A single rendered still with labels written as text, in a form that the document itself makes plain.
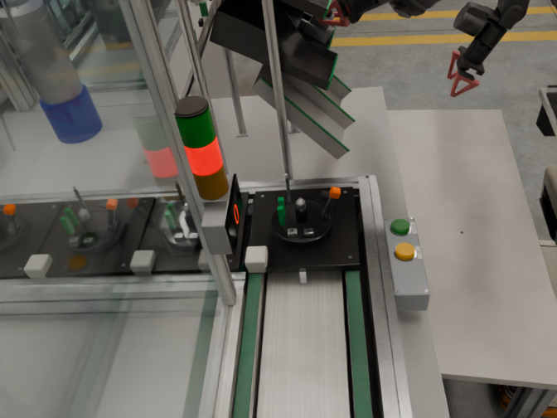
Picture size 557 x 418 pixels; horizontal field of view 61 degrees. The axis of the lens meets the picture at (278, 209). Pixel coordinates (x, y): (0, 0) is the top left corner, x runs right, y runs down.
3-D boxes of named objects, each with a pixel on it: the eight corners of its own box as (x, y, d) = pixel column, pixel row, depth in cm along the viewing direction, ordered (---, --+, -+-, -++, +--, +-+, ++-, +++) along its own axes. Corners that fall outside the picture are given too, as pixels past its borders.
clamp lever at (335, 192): (329, 211, 105) (341, 187, 100) (330, 218, 104) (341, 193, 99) (314, 208, 105) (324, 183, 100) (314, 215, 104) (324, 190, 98)
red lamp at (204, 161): (225, 153, 73) (218, 127, 69) (220, 175, 69) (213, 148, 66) (193, 155, 73) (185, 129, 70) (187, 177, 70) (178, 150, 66)
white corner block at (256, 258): (269, 256, 104) (267, 245, 101) (268, 273, 101) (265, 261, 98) (248, 257, 105) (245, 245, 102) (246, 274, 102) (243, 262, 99)
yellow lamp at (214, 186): (230, 177, 76) (225, 154, 73) (226, 199, 73) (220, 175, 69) (201, 179, 77) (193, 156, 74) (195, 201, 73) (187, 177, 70)
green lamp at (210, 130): (218, 126, 69) (211, 97, 66) (213, 148, 66) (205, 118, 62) (185, 128, 70) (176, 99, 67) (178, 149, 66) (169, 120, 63)
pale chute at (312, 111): (343, 129, 128) (355, 120, 125) (337, 160, 119) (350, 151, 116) (263, 61, 119) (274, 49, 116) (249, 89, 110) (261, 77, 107)
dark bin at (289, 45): (335, 62, 114) (347, 35, 109) (326, 91, 106) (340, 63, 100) (226, 15, 112) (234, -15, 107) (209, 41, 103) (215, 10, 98)
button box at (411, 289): (412, 234, 111) (414, 216, 106) (428, 311, 96) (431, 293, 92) (381, 235, 112) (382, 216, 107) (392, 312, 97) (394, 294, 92)
